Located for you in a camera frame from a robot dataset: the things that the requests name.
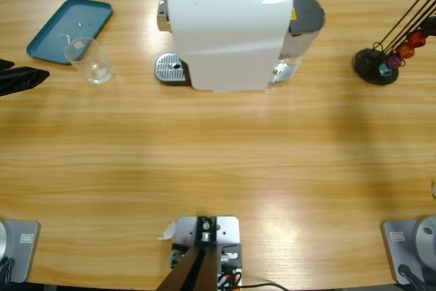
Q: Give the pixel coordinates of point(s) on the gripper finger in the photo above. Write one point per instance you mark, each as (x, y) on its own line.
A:
(20, 79)
(6, 64)

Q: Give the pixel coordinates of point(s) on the clear plastic cup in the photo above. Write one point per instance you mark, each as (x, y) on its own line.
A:
(97, 73)

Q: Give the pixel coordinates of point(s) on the dark coffee capsule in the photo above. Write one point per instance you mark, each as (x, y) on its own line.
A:
(430, 25)

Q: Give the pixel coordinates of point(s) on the white capsule coffee machine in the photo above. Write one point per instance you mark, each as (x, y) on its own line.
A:
(225, 39)

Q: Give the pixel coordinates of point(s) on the blue coffee capsule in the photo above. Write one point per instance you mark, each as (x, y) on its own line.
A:
(385, 70)

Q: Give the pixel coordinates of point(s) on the purple coffee capsule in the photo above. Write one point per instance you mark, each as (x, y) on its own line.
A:
(394, 62)

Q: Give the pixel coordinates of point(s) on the orange coffee capsule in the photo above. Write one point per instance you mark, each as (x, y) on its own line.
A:
(406, 50)

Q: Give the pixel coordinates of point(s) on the red coffee capsule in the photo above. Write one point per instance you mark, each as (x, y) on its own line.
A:
(417, 39)

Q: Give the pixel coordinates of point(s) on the teal plastic tray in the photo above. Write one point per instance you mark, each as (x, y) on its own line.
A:
(58, 28)

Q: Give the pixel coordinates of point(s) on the silver drip tray grille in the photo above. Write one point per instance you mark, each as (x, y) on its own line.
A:
(168, 66)

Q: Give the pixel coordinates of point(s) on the white tape tab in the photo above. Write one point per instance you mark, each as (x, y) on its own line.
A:
(168, 231)

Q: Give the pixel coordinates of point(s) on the clear water tank dark lid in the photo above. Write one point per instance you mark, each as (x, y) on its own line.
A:
(306, 11)

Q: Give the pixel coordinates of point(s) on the black capsule holder with rods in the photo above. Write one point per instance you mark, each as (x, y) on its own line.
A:
(366, 64)

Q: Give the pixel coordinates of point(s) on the beige round object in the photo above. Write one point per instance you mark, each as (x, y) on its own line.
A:
(434, 190)

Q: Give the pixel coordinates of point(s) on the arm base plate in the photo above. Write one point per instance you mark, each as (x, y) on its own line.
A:
(408, 246)
(24, 253)

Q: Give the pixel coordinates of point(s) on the white mount block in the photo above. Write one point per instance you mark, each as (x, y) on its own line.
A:
(226, 233)

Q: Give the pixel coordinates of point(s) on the dark camera mast post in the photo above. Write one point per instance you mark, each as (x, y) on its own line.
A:
(194, 270)

